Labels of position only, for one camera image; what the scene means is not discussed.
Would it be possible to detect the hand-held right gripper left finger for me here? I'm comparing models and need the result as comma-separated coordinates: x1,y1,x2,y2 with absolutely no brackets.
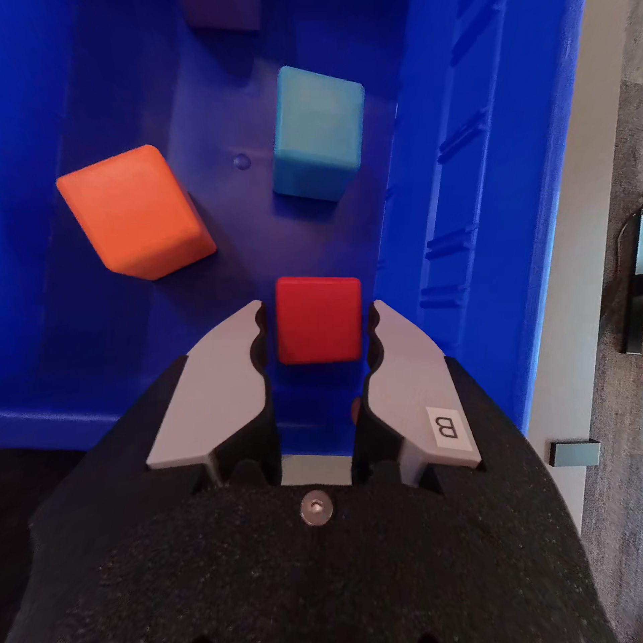
147,300,274,485

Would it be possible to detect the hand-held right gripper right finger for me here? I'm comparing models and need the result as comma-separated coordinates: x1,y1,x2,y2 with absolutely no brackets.
358,300,483,485

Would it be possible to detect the red foam cube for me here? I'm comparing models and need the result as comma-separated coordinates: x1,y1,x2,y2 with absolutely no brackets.
276,278,362,365

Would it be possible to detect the orange foam cube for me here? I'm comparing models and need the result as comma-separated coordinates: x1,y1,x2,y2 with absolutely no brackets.
57,145,217,281

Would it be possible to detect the blue plastic bin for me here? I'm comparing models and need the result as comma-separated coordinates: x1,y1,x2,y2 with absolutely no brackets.
0,0,585,453

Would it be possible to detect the teal foam cube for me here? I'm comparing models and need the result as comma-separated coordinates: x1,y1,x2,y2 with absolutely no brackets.
274,66,365,200

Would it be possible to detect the purple foam cube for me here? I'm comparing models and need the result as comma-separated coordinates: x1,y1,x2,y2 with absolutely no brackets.
181,0,262,31

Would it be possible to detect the small grey metal block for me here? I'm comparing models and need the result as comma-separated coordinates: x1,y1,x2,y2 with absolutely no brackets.
550,439,601,468

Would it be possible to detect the dark rectangular object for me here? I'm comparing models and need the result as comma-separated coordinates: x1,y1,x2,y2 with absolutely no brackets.
621,206,643,354

